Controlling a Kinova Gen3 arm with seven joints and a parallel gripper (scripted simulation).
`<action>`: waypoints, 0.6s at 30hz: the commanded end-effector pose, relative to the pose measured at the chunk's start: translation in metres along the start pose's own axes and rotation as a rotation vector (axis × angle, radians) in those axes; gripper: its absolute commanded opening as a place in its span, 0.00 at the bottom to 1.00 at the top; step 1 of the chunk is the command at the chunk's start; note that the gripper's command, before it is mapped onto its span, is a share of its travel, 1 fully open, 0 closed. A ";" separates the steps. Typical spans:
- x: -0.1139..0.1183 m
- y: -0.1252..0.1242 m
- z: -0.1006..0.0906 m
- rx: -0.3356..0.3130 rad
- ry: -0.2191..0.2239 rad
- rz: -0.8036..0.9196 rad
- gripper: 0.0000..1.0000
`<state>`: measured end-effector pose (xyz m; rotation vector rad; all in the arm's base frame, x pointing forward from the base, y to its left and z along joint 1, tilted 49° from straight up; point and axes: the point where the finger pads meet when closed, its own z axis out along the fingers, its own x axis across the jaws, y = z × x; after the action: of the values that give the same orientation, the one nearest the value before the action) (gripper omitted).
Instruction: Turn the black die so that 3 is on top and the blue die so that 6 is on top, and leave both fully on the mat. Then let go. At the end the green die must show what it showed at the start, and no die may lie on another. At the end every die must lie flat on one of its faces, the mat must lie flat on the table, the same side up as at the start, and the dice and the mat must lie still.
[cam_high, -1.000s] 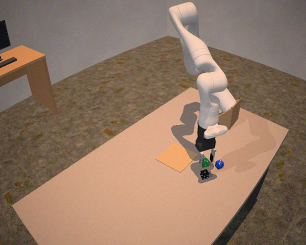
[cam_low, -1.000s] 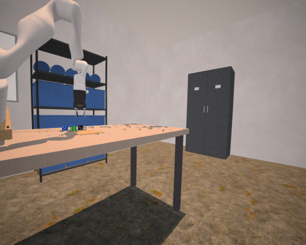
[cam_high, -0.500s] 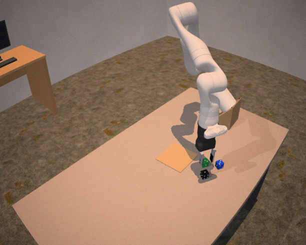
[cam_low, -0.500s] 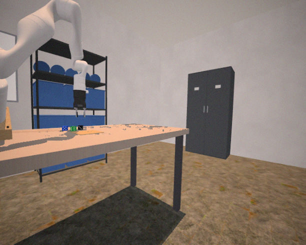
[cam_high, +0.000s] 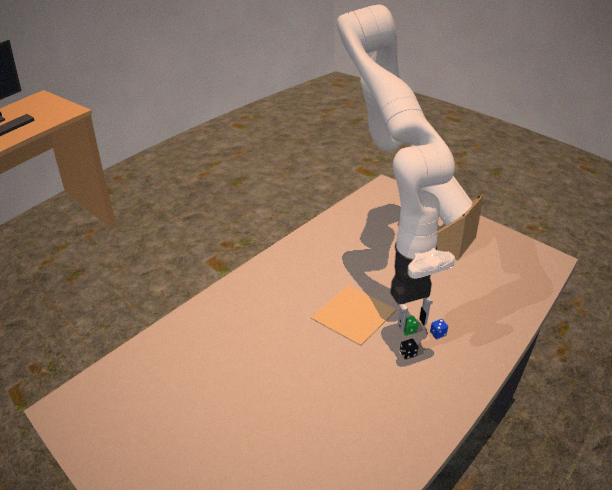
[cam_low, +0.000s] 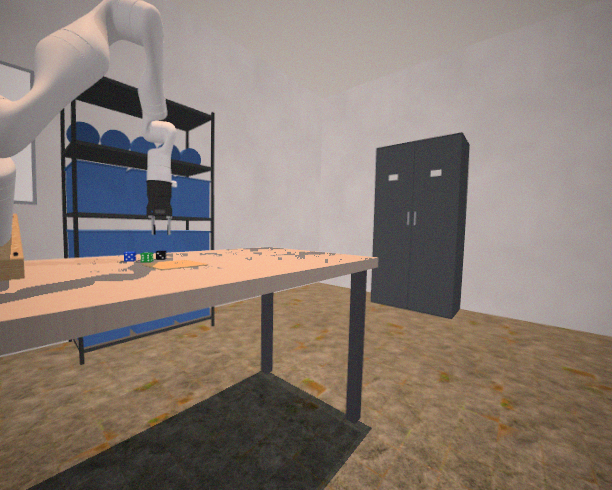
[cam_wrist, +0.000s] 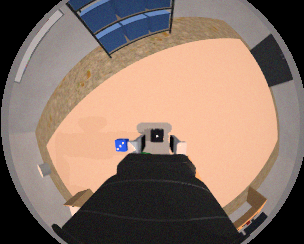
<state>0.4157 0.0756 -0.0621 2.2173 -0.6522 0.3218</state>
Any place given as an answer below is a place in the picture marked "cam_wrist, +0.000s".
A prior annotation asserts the black die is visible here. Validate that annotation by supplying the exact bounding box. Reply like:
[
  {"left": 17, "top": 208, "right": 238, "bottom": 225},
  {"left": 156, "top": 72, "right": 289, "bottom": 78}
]
[{"left": 151, "top": 129, "right": 164, "bottom": 142}]

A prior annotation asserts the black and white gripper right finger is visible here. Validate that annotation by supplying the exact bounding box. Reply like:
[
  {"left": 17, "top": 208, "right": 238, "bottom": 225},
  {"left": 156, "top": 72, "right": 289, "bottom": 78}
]
[{"left": 170, "top": 135, "right": 187, "bottom": 155}]

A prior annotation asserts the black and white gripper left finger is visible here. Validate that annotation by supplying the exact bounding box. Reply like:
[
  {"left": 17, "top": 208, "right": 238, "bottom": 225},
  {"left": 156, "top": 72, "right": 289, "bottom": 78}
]
[{"left": 128, "top": 134, "right": 146, "bottom": 154}]

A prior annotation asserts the blue die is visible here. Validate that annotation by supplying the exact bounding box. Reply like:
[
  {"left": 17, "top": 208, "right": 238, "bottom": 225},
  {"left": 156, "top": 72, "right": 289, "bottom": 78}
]
[{"left": 115, "top": 138, "right": 129, "bottom": 152}]

